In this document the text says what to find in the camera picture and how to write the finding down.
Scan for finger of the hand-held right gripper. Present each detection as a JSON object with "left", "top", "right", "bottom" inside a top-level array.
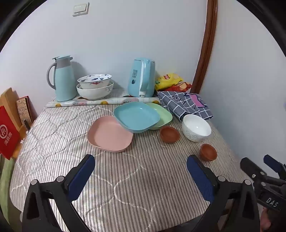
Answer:
[
  {"left": 264, "top": 155, "right": 286, "bottom": 180},
  {"left": 240, "top": 157, "right": 268, "bottom": 186}
]

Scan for pink square plate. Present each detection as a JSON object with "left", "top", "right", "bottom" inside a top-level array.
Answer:
[{"left": 87, "top": 116, "right": 134, "bottom": 153}]

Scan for grey checked folded cloth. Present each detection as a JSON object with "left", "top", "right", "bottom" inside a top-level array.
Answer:
[{"left": 157, "top": 90, "right": 214, "bottom": 123}]

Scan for striped quilted tablecloth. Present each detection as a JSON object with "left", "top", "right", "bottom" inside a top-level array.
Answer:
[{"left": 10, "top": 88, "right": 253, "bottom": 232}]

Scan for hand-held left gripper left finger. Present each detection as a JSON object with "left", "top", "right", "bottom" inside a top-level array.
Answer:
[{"left": 22, "top": 154, "right": 96, "bottom": 232}]

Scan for white wall light switch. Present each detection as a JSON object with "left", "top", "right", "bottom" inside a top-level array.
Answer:
[{"left": 72, "top": 2, "right": 90, "bottom": 17}]

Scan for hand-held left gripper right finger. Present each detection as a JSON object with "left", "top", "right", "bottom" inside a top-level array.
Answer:
[{"left": 186, "top": 155, "right": 261, "bottom": 232}]

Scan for rolled printed table mat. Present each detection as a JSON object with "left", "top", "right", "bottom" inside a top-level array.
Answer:
[{"left": 46, "top": 96, "right": 162, "bottom": 108}]

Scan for wooden chair back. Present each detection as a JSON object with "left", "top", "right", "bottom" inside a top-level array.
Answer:
[{"left": 0, "top": 87, "right": 27, "bottom": 143}]

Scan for yellow chips bag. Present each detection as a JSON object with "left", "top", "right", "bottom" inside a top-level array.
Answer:
[{"left": 155, "top": 73, "right": 184, "bottom": 92}]

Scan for red chips bag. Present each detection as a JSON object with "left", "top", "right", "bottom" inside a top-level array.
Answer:
[{"left": 166, "top": 82, "right": 193, "bottom": 93}]

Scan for blue square plate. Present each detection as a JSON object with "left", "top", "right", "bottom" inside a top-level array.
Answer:
[{"left": 113, "top": 102, "right": 161, "bottom": 134}]

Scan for green square plate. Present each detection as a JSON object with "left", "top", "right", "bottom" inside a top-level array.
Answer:
[{"left": 145, "top": 103, "right": 173, "bottom": 131}]

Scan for light blue electric kettle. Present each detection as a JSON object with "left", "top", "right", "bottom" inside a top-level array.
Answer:
[{"left": 127, "top": 58, "right": 156, "bottom": 98}]

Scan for stacked patterned white bowls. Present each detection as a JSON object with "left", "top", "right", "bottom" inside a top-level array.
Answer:
[{"left": 76, "top": 82, "right": 114, "bottom": 100}]

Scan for white ceramic bowl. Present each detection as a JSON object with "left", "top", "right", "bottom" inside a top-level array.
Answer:
[{"left": 181, "top": 114, "right": 212, "bottom": 142}]

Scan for red gift box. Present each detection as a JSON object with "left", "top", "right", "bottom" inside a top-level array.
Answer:
[{"left": 0, "top": 105, "right": 21, "bottom": 160}]

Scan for flower patterned porcelain bowl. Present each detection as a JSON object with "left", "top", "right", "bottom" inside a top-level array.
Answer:
[{"left": 77, "top": 74, "right": 112, "bottom": 90}]

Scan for light blue thermos jug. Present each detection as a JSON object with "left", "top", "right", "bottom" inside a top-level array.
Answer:
[{"left": 46, "top": 55, "right": 75, "bottom": 102}]

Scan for green cloth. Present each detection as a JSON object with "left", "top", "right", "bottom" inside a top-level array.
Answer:
[{"left": 0, "top": 156, "right": 20, "bottom": 223}]

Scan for patterned cardboard box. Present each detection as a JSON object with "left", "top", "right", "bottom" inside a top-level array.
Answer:
[{"left": 16, "top": 96, "right": 34, "bottom": 125}]

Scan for brown wooden door frame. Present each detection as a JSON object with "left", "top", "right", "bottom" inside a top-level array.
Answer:
[{"left": 192, "top": 0, "right": 218, "bottom": 94}]

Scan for small brown bowl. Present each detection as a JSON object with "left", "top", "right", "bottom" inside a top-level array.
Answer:
[
  {"left": 199, "top": 144, "right": 218, "bottom": 162},
  {"left": 159, "top": 126, "right": 180, "bottom": 143}
]

